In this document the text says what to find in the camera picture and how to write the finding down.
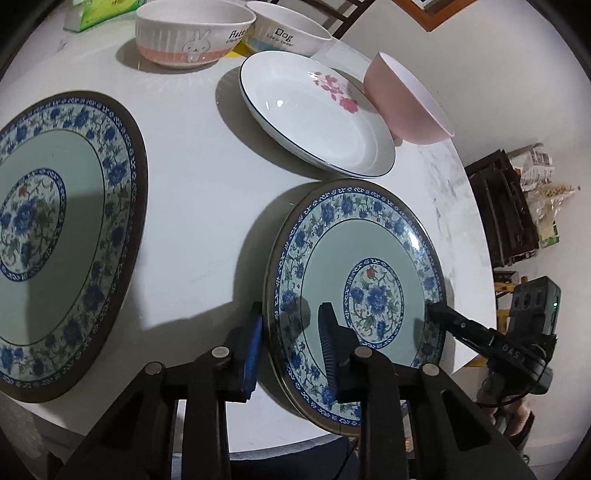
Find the dark wooden stools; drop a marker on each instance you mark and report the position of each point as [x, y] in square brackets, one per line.
[501, 207]

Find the round yellow sticker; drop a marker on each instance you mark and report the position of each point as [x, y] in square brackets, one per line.
[242, 46]

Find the small blue floral plate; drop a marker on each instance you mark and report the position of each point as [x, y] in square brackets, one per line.
[332, 258]

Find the dark wooden chair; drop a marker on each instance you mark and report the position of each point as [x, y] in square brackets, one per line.
[341, 14]

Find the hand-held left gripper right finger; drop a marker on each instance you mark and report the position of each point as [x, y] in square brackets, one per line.
[330, 364]

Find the green tissue box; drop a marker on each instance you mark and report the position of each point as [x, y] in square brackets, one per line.
[97, 11]

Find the white pink rabbit print bowl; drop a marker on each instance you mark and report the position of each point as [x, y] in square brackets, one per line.
[175, 41]

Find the person's right hand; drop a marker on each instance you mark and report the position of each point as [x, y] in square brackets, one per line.
[512, 415]

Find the white plate pink flowers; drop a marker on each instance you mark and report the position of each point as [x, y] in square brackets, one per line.
[300, 115]

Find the large blue floral plate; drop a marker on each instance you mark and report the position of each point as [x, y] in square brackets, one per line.
[69, 184]

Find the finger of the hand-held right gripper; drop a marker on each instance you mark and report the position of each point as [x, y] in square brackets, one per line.
[459, 327]

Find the white bowl blue band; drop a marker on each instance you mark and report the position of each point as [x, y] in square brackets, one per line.
[286, 27]

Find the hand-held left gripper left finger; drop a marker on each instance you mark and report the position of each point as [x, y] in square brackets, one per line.
[253, 353]

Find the wooden window frame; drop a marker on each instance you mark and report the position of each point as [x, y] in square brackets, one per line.
[429, 14]

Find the plastic bags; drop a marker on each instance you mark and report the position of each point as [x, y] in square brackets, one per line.
[545, 184]

